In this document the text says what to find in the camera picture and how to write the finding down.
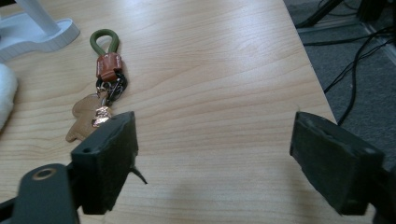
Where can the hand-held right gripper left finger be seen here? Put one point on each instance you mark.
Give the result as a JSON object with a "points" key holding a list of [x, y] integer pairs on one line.
{"points": [[104, 161]]}

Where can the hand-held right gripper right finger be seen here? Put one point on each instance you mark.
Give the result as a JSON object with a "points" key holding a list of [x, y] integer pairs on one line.
{"points": [[336, 168]]}

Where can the white key stand with bowl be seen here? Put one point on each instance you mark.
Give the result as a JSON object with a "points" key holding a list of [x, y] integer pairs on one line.
{"points": [[31, 37]]}

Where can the white fluffy bowl lining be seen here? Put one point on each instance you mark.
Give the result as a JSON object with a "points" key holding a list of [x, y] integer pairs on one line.
{"points": [[6, 93]]}

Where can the black tripod leg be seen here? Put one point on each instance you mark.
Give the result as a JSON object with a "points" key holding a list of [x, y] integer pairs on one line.
{"points": [[320, 14]]}

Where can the metal floor rail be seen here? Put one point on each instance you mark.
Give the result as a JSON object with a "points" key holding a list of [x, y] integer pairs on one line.
{"points": [[384, 45]]}

